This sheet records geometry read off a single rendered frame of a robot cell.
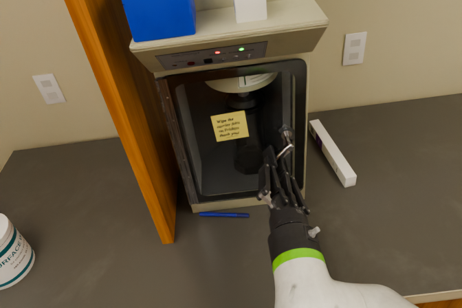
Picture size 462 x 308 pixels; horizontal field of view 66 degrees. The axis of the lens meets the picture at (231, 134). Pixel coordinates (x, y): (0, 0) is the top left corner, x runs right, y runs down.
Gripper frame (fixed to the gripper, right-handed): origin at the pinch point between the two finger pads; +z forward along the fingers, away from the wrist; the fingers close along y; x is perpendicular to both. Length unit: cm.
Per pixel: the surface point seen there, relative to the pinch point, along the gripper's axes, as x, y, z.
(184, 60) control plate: -11.2, 30.9, -1.2
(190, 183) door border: 20.6, 10.2, 4.2
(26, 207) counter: 67, 41, 16
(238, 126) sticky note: -1.4, 11.0, 4.1
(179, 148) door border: 11.6, 18.6, 4.2
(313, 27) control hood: -29.6, 18.1, -6.0
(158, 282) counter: 37.2, 8.4, -14.3
